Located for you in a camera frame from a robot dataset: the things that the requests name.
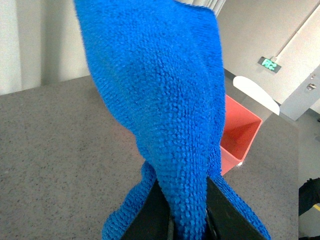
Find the white round chair back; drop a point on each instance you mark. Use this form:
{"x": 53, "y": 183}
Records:
{"x": 254, "y": 91}

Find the grey door with handle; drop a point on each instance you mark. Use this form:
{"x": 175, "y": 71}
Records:
{"x": 300, "y": 90}

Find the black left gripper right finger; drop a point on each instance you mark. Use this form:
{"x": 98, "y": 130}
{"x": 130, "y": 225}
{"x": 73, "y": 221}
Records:
{"x": 223, "y": 221}

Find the black object at edge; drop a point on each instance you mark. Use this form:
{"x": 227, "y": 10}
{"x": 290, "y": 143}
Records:
{"x": 308, "y": 195}

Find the blue microfiber cloth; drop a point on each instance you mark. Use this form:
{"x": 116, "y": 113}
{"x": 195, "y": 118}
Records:
{"x": 158, "y": 67}

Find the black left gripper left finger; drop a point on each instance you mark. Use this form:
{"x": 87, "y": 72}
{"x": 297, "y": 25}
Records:
{"x": 153, "y": 221}

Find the pink plastic bin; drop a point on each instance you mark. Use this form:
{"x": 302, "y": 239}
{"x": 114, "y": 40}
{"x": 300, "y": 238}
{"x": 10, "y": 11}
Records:
{"x": 240, "y": 130}

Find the green exit sign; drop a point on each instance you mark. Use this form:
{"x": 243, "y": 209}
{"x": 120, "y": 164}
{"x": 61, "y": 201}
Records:
{"x": 269, "y": 64}

